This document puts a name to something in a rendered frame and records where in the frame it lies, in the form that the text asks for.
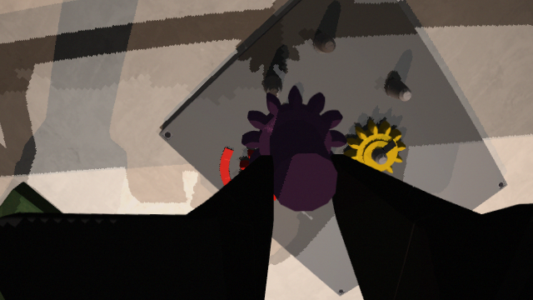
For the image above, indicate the yellow gear with black stripe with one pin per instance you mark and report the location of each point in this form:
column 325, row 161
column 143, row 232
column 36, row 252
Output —
column 374, row 138

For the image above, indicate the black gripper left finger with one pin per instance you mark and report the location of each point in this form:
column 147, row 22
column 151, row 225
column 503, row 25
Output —
column 220, row 250

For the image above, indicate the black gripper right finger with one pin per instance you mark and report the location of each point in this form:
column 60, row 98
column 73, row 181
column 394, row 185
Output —
column 406, row 244

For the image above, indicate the red gear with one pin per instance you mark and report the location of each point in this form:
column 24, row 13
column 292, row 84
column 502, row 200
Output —
column 245, row 163

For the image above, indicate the red curved arrow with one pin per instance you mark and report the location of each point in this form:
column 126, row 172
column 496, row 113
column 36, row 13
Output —
column 224, row 166

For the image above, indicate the dark purple gear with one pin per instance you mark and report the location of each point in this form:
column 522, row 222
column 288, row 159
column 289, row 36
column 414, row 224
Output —
column 299, row 140

